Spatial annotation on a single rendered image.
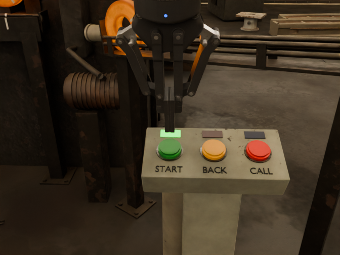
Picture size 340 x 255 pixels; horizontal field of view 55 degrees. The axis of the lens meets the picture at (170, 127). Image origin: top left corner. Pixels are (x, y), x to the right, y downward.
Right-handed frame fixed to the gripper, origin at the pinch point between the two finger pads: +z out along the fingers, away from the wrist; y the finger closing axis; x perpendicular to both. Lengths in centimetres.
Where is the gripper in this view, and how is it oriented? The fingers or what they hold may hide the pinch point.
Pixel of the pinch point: (169, 110)
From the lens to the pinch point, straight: 49.5
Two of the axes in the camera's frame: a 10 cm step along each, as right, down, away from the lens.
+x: -0.3, 7.5, -6.7
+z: 0.2, 6.7, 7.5
